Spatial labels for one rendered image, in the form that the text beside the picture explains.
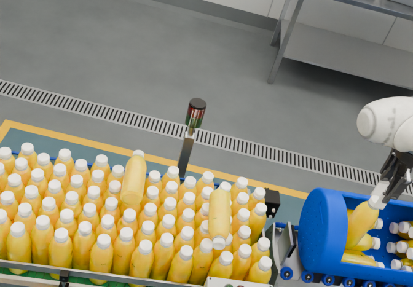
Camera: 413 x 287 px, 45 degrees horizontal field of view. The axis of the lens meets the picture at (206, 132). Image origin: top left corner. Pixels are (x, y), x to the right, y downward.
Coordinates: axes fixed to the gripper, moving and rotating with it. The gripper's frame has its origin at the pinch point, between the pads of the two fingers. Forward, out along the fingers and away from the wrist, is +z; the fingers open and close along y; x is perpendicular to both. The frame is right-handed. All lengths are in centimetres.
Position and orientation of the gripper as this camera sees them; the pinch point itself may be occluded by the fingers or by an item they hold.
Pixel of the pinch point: (381, 195)
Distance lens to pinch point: 160.3
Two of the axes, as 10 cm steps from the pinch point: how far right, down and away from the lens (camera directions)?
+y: 0.2, -6.6, 7.5
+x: -9.8, -1.7, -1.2
